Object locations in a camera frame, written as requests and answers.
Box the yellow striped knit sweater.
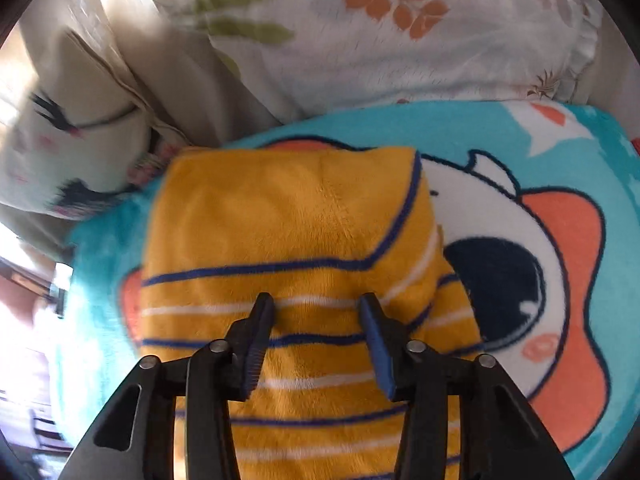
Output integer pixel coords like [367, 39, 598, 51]
[139, 147, 480, 479]

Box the turquoise fleece cartoon blanket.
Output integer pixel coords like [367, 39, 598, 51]
[53, 102, 639, 479]

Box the white leaf-print pillow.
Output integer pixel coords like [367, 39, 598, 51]
[154, 0, 603, 122]

